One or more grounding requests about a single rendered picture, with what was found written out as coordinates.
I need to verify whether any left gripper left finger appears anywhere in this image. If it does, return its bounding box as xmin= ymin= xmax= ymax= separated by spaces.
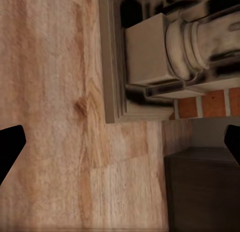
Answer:
xmin=0 ymin=125 xmax=26 ymax=185

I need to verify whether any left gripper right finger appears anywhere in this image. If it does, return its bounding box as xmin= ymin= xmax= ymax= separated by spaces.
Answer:
xmin=224 ymin=125 xmax=240 ymax=165

